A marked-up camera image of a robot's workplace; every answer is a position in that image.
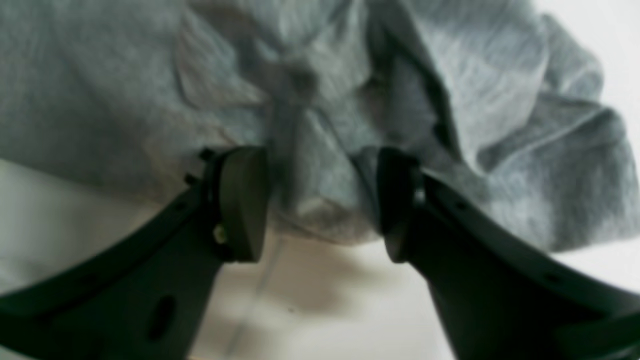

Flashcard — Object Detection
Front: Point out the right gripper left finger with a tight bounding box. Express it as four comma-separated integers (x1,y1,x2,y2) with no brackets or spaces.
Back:
1,146,268,360

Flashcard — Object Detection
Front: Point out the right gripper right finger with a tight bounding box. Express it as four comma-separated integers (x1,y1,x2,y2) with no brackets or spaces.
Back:
375,147,640,360

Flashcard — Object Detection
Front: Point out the grey t-shirt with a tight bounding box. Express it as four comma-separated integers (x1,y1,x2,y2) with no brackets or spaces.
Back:
1,0,639,252

